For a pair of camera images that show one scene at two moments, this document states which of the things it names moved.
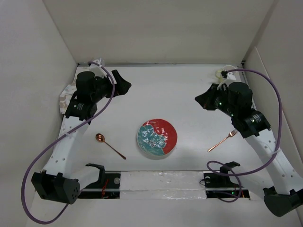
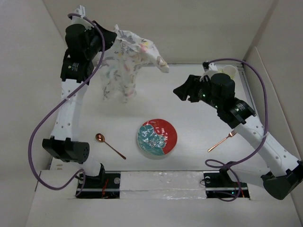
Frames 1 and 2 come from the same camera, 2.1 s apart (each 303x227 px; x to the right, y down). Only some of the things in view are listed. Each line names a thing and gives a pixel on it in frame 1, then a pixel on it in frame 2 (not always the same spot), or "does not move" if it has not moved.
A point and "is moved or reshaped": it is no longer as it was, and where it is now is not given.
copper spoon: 101,137 does not move
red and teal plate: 156,137 does not move
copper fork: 231,134 does not move
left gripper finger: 119,79 to 101,28
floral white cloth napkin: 66,96 is moved or reshaped
